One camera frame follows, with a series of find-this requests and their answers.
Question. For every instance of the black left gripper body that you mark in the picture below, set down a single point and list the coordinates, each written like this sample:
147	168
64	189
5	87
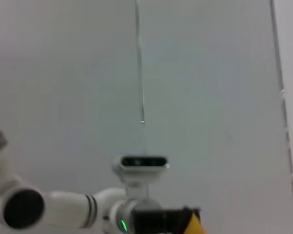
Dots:
158	221

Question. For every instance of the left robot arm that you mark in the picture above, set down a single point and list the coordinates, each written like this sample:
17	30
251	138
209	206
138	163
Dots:
63	207

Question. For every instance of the grey head camera mount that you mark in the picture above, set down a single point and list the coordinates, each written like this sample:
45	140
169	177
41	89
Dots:
139	192

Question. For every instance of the white robot head camera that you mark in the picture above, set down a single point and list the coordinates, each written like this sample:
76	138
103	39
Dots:
141	165

